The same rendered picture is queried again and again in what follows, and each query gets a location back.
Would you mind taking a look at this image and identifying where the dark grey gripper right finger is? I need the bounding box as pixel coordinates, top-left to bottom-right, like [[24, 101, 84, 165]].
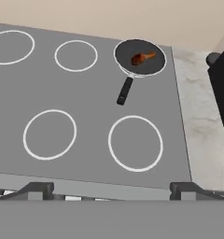
[[169, 181, 224, 202]]

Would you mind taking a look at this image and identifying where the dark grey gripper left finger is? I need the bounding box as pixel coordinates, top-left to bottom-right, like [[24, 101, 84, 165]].
[[0, 182, 55, 202]]

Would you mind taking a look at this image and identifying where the brown chicken drumstick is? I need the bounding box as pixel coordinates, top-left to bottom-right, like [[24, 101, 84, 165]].
[[130, 50, 157, 66]]

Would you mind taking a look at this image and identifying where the grey hob with white rings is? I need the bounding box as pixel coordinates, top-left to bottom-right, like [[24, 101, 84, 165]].
[[0, 21, 193, 202]]

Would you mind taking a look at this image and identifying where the black appliance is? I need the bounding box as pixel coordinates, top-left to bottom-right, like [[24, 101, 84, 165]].
[[205, 41, 224, 138]]

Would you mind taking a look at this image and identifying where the black frying pan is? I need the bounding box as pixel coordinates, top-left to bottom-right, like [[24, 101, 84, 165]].
[[113, 38, 168, 106]]

